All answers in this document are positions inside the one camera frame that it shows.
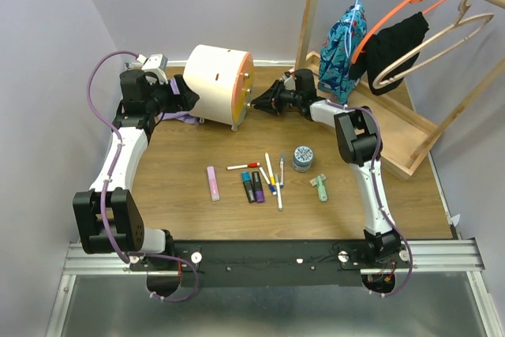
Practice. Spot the round cream drawer organizer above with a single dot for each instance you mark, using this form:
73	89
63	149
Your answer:
223	78

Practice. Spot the blue wire hanger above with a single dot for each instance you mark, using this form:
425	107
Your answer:
349	31

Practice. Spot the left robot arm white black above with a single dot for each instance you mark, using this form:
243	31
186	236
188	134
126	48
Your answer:
108	219

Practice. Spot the black garment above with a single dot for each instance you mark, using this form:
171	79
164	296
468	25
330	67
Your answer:
386	47

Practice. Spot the blue capped black highlighter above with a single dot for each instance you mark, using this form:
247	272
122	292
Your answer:
248	186

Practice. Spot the purple cloth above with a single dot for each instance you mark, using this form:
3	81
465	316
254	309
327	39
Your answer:
181	115

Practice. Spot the white grey eraser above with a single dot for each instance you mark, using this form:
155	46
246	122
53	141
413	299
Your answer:
318	180

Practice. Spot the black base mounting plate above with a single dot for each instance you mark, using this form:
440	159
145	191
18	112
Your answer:
267	263

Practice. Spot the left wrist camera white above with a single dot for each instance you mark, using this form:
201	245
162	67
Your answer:
154	66

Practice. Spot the blue capped white marker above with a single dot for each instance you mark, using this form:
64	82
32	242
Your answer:
268	181

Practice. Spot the beige wooden hanger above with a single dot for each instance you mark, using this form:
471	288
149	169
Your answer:
385	77

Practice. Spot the red capped white marker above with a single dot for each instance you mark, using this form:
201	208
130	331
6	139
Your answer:
244	166

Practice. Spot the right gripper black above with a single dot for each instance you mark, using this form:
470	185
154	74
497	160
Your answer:
268	100

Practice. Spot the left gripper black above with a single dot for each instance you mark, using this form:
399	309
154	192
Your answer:
187	99

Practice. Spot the purple capped black highlighter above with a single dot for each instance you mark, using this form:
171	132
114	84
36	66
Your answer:
257	187

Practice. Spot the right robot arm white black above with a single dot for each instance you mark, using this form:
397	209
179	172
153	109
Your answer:
360	144

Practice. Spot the aluminium frame rail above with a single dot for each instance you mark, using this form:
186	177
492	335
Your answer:
442	293

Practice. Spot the pink highlighter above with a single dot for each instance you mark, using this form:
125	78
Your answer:
213	184

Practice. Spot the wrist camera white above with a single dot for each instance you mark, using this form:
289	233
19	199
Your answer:
289	80
154	66

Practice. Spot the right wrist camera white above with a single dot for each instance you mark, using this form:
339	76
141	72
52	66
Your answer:
289	80

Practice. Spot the blue patterned pen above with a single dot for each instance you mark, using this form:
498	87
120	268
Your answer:
281	169

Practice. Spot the blue patterned garment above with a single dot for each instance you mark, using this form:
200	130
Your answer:
334	66

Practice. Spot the wooden clothes rack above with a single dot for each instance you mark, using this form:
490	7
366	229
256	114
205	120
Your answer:
408	136

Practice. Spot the round blue patterned tin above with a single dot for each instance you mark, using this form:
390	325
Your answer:
302	160

